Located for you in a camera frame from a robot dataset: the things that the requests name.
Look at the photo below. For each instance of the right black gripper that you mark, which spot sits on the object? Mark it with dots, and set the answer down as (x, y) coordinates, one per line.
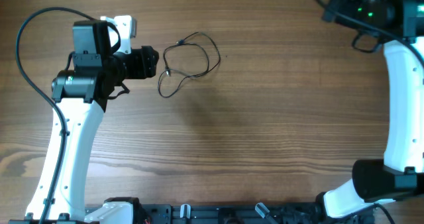
(331, 4)

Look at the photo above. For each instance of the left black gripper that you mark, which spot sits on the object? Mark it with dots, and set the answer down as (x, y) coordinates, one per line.
(144, 64)

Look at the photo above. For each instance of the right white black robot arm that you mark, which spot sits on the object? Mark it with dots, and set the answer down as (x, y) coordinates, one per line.
(397, 26)

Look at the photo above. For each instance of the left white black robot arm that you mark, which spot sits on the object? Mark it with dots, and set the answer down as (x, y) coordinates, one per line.
(102, 59)

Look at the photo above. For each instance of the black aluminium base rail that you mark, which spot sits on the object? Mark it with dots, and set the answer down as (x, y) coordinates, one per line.
(129, 210)

